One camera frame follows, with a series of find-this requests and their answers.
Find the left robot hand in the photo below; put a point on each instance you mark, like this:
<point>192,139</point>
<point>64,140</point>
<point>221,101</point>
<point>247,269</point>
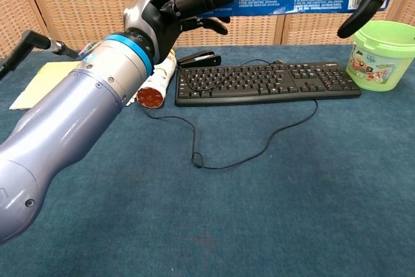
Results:
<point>176,4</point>

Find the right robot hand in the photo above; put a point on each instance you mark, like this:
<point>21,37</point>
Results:
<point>369,1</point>

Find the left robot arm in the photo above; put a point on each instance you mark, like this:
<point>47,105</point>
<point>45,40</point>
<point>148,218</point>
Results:
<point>65,121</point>

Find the black stapler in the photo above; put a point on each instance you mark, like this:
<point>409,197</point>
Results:
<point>199,59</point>

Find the green plastic bucket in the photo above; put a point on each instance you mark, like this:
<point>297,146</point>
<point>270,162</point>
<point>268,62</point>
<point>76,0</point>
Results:
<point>379,59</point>

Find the juice bottle with orange cap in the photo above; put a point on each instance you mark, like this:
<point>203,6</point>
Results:
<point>159,80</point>

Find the woven bamboo folding screen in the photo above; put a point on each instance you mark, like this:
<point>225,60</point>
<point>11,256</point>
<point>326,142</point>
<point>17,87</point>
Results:
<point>97,4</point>

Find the black computer keyboard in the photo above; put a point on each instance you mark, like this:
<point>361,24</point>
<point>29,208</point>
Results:
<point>264,82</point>

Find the beige paper folder stack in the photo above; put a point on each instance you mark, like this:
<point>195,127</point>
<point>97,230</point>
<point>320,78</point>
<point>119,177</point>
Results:
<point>39,85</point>

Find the blue carpet desk mat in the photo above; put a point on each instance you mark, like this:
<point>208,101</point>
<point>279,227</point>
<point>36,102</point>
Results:
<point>207,176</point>

